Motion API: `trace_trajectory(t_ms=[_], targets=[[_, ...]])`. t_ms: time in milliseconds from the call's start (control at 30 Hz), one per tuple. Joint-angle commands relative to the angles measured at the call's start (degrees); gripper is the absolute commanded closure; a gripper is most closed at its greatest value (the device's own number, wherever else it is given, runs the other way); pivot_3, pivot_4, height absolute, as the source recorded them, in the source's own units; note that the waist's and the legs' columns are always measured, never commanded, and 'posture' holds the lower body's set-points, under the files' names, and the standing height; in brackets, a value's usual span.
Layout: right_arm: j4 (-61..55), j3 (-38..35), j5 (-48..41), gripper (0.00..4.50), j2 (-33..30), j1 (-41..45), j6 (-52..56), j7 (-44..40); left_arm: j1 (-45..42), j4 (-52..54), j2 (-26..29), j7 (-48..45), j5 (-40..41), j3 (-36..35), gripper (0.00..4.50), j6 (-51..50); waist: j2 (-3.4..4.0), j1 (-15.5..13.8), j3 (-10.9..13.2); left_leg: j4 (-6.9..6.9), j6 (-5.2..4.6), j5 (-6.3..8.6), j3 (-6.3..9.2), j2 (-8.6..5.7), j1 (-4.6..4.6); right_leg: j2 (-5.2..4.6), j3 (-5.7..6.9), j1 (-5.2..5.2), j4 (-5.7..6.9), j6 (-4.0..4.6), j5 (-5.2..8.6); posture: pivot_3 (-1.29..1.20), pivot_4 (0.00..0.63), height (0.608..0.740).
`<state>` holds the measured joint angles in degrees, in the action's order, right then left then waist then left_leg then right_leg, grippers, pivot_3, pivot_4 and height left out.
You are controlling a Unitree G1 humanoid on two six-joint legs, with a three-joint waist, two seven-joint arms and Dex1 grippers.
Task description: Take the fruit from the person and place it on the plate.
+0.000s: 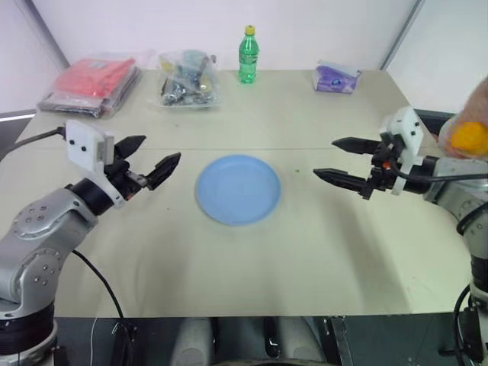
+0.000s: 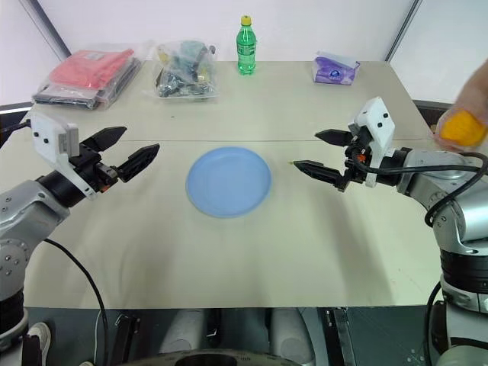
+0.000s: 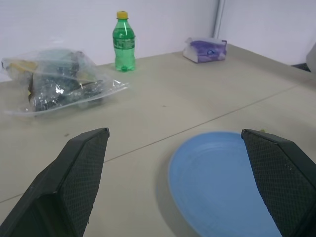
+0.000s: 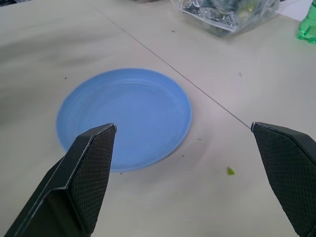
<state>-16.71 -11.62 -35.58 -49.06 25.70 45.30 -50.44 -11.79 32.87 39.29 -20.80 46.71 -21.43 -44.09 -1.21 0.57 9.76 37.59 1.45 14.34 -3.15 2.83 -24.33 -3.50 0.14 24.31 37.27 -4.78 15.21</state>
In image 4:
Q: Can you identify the clear plastic bag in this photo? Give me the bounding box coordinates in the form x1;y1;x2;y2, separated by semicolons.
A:
170;0;282;38

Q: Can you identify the green plastic bottle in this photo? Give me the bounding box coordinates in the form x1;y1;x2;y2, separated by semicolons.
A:
296;0;316;44

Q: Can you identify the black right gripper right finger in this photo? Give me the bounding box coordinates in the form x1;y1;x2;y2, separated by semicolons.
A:
250;121;316;237

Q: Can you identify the blue round plate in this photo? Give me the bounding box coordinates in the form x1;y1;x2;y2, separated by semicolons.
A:
55;68;193;173

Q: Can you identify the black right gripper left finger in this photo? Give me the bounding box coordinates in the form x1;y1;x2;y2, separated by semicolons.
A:
4;122;118;237

